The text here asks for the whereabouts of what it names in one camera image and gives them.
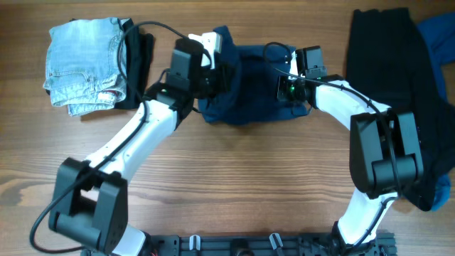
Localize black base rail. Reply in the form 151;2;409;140
80;233;397;256

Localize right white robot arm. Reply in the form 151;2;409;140
277;46;424;252

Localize navy blue shorts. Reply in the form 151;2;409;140
198;26;309;125

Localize folded light blue jeans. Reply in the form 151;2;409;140
43;17;127;116

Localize black pants pile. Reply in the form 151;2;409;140
346;8;454;211

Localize blue garment under pile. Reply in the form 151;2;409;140
417;12;454;211

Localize folded black garment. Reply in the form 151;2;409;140
114;28;155;110

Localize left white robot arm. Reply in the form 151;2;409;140
48;32;231;255

